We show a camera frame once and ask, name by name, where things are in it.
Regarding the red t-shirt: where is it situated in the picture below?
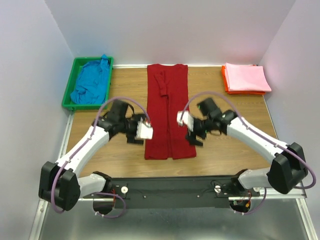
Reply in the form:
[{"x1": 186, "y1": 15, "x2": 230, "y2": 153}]
[{"x1": 144, "y1": 64, "x2": 197, "y2": 160}]

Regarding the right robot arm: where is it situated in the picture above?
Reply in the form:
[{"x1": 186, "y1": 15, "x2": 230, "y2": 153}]
[{"x1": 176, "y1": 97, "x2": 309, "y2": 194}]

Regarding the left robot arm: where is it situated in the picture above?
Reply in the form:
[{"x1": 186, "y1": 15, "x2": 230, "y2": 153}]
[{"x1": 38, "y1": 97, "x2": 153, "y2": 214}]

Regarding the pink folded t-shirt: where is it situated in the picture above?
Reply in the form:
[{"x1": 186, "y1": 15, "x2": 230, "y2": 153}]
[{"x1": 224, "y1": 63, "x2": 272, "y2": 93}]

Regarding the blue t-shirt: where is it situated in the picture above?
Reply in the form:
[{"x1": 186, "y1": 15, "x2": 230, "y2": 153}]
[{"x1": 70, "y1": 54, "x2": 110, "y2": 105}]

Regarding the orange folded t-shirt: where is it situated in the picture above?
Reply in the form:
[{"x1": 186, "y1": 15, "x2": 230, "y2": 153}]
[{"x1": 221, "y1": 65, "x2": 266, "y2": 96}]

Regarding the green plastic bin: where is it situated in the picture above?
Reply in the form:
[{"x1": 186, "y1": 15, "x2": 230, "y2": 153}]
[{"x1": 62, "y1": 56, "x2": 114, "y2": 111}]

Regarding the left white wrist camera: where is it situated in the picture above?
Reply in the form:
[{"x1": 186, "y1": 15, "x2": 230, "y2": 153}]
[{"x1": 136, "y1": 121, "x2": 154, "y2": 140}]

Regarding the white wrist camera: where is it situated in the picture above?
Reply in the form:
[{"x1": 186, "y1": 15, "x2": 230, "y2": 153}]
[
  {"x1": 136, "y1": 121, "x2": 154, "y2": 140},
  {"x1": 176, "y1": 110, "x2": 195, "y2": 132}
]

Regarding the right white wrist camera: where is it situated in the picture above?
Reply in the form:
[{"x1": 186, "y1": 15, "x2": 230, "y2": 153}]
[{"x1": 176, "y1": 110, "x2": 195, "y2": 132}]

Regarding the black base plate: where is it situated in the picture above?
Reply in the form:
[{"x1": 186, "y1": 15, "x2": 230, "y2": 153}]
[{"x1": 82, "y1": 174, "x2": 261, "y2": 210}]

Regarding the aluminium frame rail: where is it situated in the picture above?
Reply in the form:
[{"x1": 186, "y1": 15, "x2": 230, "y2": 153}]
[{"x1": 28, "y1": 109, "x2": 318, "y2": 240}]

